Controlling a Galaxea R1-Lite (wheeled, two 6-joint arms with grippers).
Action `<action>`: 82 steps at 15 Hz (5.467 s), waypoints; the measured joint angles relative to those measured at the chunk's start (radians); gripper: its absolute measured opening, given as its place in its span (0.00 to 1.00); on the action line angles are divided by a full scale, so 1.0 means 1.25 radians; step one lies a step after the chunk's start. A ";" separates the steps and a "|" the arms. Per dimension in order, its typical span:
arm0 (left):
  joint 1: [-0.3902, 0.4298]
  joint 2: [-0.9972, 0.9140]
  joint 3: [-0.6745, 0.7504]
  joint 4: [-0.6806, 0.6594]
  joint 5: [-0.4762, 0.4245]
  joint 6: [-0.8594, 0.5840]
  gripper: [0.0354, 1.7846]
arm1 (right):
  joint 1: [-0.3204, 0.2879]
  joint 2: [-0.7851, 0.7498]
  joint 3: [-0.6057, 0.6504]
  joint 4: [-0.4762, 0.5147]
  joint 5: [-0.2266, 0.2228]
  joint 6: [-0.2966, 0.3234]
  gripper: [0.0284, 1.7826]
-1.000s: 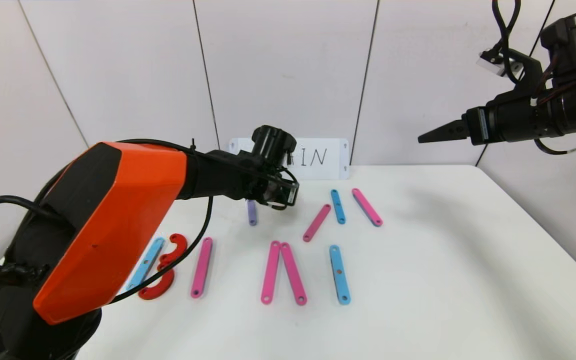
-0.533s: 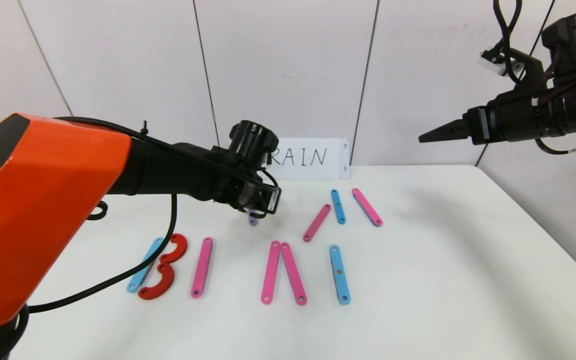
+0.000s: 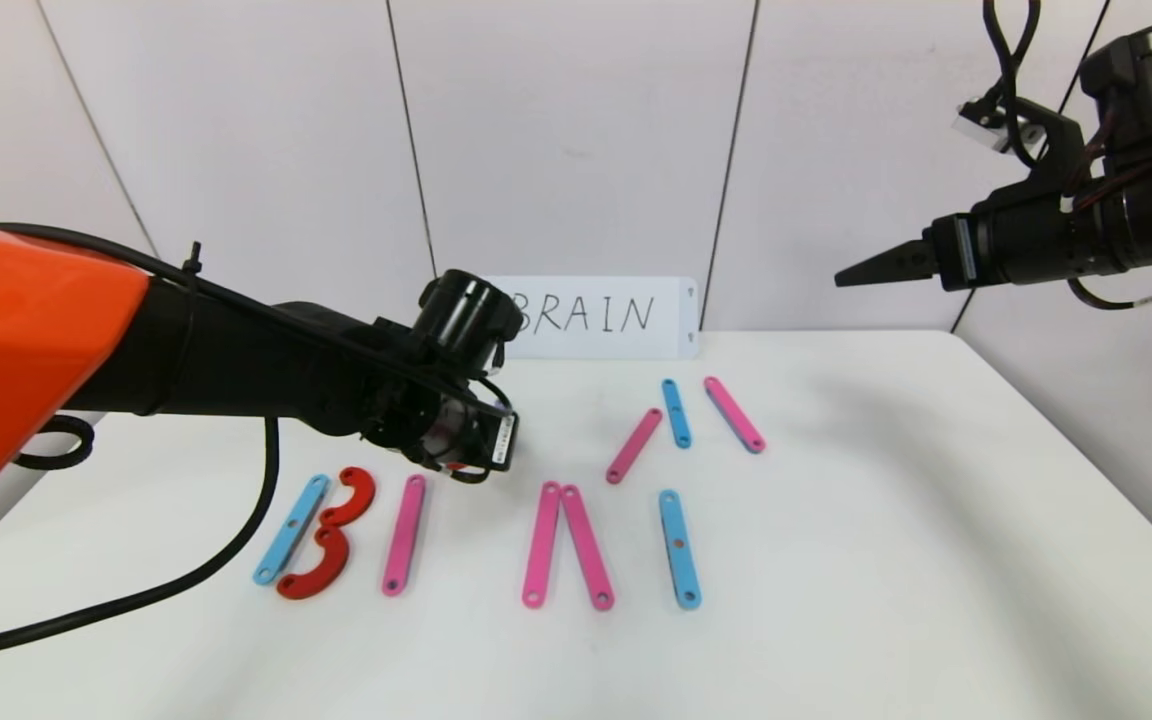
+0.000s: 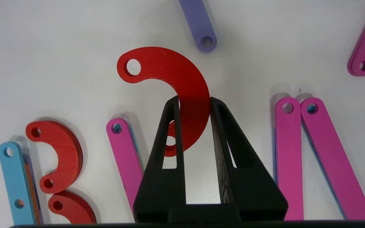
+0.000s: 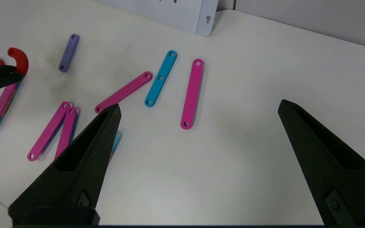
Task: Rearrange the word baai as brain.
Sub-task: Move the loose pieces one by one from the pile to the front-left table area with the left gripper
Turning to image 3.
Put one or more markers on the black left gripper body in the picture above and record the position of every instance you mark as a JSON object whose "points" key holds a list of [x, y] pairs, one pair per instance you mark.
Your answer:
{"points": [[502, 443]]}

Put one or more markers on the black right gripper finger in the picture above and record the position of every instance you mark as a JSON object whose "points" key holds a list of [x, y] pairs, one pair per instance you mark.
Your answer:
{"points": [[904, 266]]}

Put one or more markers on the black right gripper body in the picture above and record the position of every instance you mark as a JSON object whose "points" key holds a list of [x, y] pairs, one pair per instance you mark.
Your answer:
{"points": [[962, 251]]}

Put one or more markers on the pink bar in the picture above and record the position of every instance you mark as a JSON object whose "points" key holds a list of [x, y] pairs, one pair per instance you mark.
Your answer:
{"points": [[404, 535], [734, 413], [634, 446], [587, 548], [542, 545]]}

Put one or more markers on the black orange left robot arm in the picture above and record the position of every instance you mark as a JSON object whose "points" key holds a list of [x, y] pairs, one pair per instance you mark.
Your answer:
{"points": [[236, 370]]}

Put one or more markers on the white BRAIN word card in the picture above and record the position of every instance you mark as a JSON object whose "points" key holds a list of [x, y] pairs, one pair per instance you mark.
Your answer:
{"points": [[676, 340]]}

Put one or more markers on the light blue bar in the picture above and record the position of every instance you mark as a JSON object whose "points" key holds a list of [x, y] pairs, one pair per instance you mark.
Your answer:
{"points": [[684, 575], [281, 548], [676, 413]]}

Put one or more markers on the large red curved piece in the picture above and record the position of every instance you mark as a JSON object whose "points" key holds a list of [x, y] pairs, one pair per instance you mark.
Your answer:
{"points": [[331, 570]]}

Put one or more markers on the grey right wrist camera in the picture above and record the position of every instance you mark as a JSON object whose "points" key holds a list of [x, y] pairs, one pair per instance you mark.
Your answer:
{"points": [[991, 127]]}

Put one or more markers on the black right camera bracket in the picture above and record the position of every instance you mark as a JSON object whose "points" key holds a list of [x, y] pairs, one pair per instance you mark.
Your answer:
{"points": [[1058, 155]]}

